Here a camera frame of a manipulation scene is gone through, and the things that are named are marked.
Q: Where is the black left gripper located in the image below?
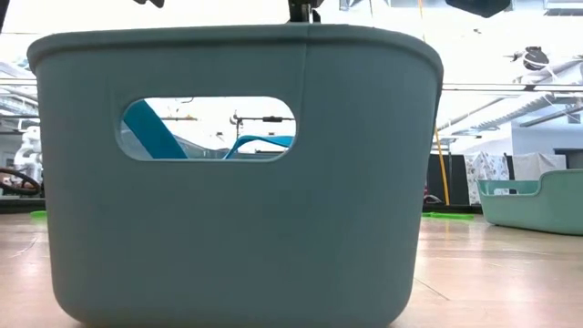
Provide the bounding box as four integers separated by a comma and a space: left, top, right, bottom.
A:
287, 0, 325, 24

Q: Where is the black curved tube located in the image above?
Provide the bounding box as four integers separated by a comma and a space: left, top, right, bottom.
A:
0, 167, 42, 198

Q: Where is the light teal plastic basket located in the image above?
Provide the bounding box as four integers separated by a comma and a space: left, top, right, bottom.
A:
476, 169, 583, 237

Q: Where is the patterned white cloth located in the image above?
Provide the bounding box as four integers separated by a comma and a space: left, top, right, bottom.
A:
464, 151, 510, 205

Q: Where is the black computer case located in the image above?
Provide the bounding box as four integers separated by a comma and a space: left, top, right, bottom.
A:
426, 153, 471, 206

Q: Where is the white draped cloth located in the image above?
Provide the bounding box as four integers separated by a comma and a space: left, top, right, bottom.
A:
513, 152, 569, 182

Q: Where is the black dome camera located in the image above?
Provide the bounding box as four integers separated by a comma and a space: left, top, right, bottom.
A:
522, 45, 551, 72

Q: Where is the dark teal plastic basket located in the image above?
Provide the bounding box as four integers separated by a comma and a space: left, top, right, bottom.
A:
26, 23, 445, 328

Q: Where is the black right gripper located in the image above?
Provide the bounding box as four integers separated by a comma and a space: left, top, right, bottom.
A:
445, 0, 512, 19

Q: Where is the black metal table frame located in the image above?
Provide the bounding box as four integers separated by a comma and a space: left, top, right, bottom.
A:
0, 196, 484, 215

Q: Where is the black distant rig frame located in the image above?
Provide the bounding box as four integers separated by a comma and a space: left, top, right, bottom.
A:
230, 113, 297, 154

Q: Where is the yellow cable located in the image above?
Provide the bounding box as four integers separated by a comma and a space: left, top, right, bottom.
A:
431, 125, 452, 206

